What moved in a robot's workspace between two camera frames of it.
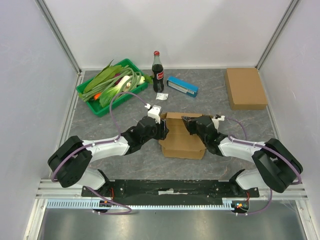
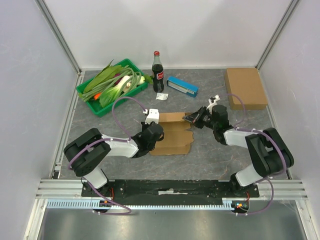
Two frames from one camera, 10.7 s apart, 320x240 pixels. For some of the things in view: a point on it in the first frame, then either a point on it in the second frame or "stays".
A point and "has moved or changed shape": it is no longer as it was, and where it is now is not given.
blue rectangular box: [183, 86] stays
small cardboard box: [178, 143] has moved or changed shape
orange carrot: [97, 95] stays
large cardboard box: [245, 89] stays
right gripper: [194, 124] -> [200, 118]
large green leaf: [104, 75] stays
